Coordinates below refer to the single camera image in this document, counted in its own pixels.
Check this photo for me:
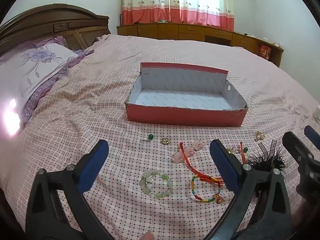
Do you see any pink bead red cord bracelet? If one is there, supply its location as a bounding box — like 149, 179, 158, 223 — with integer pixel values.
172, 140, 204, 165

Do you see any red gift bag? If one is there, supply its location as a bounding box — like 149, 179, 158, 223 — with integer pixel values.
258, 44, 272, 61

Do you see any purple floral pillow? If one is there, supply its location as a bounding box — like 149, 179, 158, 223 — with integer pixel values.
0, 36, 94, 130

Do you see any red cardboard box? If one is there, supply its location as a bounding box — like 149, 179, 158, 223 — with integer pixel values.
125, 62, 249, 127

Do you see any brown wooden cabinet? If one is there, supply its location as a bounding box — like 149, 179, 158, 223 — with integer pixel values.
117, 23, 284, 68

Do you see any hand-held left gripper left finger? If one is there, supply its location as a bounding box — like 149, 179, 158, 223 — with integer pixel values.
25, 139, 118, 240

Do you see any green bead charm with cord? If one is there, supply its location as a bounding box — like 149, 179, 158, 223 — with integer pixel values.
226, 142, 249, 162

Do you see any black feather hair clip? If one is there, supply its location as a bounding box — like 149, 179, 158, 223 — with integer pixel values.
246, 140, 288, 172

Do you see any brown wooden headboard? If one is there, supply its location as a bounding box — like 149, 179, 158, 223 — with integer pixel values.
0, 4, 111, 58

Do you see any cream and pink curtain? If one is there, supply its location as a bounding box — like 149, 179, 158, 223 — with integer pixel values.
121, 0, 235, 32

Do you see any rainbow cord bracelet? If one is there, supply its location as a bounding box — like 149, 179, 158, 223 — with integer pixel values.
191, 166, 227, 204

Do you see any green jade bead bracelet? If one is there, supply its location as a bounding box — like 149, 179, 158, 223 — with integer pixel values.
139, 169, 173, 199

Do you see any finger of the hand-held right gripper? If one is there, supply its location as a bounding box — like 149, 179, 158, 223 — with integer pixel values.
282, 131, 320, 205
304, 125, 320, 151

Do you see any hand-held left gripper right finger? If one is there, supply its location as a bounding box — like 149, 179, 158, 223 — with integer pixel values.
205, 139, 293, 240

